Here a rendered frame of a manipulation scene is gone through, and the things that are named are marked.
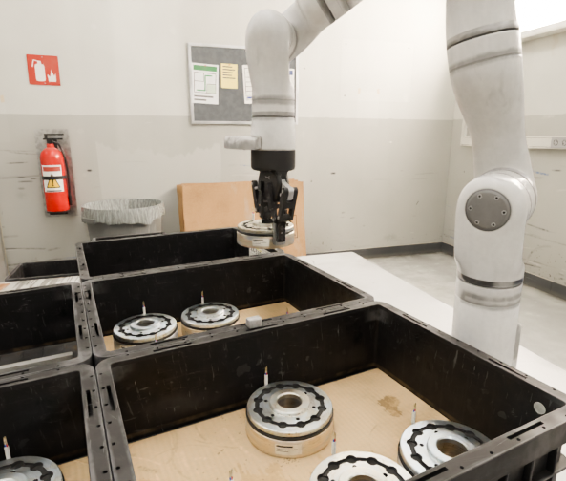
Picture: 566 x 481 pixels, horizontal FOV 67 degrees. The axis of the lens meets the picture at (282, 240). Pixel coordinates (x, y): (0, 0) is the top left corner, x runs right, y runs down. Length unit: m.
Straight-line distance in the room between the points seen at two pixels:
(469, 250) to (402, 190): 3.68
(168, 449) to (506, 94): 0.61
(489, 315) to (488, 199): 0.17
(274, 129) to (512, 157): 0.35
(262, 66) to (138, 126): 2.94
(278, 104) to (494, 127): 0.32
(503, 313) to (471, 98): 0.31
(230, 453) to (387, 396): 0.23
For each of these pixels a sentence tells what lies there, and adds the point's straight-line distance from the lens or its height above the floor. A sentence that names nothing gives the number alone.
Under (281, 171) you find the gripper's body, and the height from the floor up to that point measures 1.11.
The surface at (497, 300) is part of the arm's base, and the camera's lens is 0.69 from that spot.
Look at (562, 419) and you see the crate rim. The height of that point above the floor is 0.93.
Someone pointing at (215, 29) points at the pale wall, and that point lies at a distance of 3.74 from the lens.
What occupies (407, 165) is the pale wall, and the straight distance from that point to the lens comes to 4.34.
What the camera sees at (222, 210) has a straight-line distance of 3.52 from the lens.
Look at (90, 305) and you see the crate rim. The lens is 0.69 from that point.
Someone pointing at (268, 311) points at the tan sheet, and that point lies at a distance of 0.86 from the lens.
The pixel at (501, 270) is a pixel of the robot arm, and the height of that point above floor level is 0.99.
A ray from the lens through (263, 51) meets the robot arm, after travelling 0.70.
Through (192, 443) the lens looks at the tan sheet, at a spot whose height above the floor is 0.83.
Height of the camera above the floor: 1.17
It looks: 14 degrees down
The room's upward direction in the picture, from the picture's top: straight up
